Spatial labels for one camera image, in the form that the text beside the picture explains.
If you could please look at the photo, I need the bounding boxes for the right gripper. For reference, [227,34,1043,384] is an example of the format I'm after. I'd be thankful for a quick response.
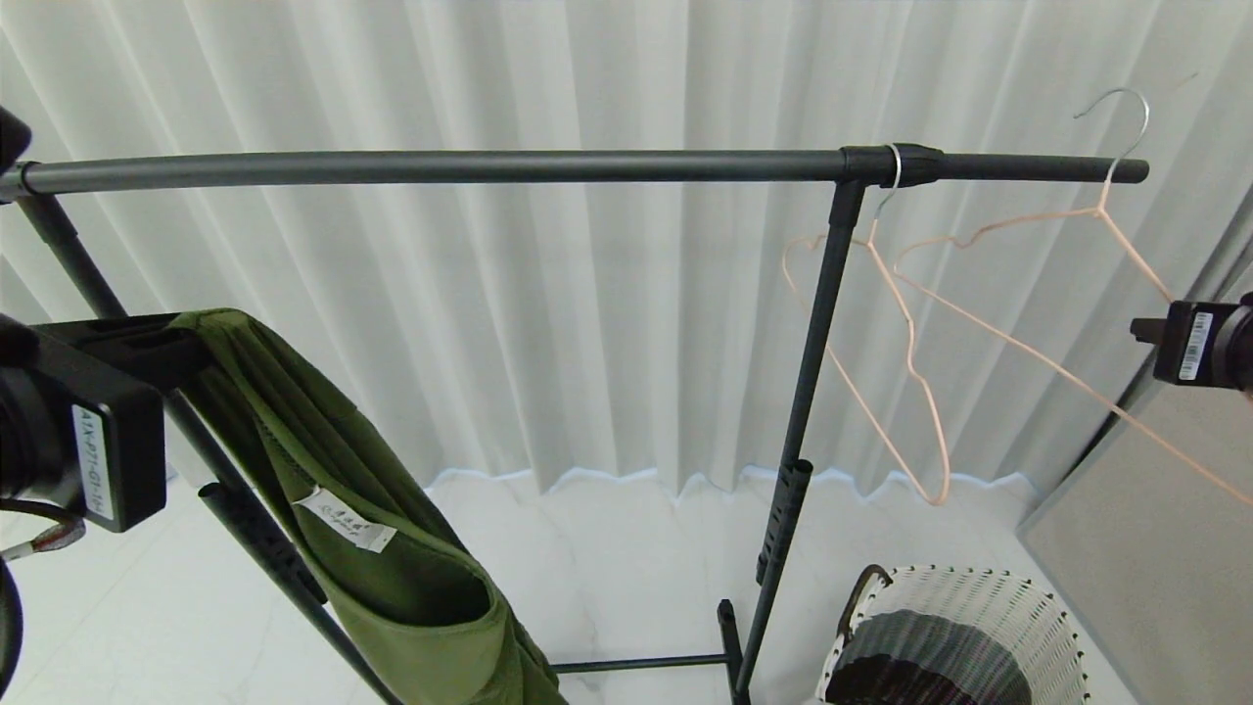
[1153,294,1253,393]

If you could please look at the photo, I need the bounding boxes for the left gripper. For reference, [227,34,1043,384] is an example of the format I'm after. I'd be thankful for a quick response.
[0,315,167,535]

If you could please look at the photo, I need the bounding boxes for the pink clothes hanger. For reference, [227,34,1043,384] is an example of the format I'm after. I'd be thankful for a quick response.
[894,88,1253,507]
[781,145,952,507]

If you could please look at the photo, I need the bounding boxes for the green printed shirt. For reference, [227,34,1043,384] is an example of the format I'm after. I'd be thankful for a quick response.
[171,308,569,705]

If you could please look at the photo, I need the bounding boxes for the white laundry basket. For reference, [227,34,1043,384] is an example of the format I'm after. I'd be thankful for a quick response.
[815,563,1092,705]

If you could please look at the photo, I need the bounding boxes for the black clothes rack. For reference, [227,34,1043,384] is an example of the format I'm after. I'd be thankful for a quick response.
[0,142,1151,705]

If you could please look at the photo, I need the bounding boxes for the white curtain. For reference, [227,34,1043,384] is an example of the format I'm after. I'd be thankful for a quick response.
[0,0,1253,502]

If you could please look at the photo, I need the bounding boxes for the black cable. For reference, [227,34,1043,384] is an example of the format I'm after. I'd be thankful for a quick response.
[0,558,25,694]

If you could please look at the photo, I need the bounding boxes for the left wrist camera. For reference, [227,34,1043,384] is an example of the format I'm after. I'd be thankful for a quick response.
[0,103,32,177]

